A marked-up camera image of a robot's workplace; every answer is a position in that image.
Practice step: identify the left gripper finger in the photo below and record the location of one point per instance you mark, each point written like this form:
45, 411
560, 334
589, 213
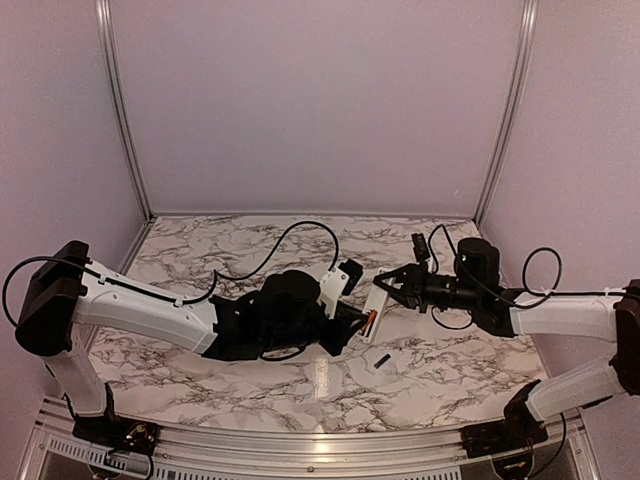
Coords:
351, 330
348, 314

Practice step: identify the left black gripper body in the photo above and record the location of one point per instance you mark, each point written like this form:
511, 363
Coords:
298, 337

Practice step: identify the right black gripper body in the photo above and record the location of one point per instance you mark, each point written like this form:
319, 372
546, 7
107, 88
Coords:
457, 295

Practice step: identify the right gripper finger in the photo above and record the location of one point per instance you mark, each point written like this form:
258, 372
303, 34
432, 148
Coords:
394, 276
403, 295

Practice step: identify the white remote control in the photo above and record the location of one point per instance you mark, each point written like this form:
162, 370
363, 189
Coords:
374, 308

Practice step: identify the orange AAA battery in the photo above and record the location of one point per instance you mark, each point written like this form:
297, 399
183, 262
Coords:
372, 314

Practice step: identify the dark blue AAA battery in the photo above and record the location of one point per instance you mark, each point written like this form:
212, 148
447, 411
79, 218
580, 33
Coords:
382, 361

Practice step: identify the white battery cover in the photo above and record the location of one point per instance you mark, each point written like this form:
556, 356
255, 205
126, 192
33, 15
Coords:
296, 360

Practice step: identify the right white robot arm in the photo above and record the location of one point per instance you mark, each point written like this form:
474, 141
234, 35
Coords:
612, 316

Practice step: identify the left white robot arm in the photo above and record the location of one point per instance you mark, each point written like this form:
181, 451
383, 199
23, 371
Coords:
291, 310

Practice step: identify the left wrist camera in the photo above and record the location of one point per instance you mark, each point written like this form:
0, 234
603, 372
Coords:
337, 282

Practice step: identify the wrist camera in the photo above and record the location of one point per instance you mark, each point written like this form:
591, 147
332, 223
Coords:
420, 248
337, 282

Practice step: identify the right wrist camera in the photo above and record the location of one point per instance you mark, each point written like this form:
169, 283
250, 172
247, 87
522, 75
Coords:
420, 248

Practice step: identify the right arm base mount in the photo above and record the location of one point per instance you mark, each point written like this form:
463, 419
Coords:
517, 429

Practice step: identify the right aluminium frame post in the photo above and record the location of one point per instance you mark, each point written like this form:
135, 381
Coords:
515, 91

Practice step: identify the aluminium frame post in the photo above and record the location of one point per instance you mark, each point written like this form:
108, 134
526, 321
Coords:
515, 91
107, 35

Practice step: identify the front aluminium rail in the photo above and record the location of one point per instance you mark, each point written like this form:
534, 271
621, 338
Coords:
190, 452

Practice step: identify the left aluminium frame post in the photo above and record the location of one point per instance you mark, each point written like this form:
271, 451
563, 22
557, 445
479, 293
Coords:
107, 35

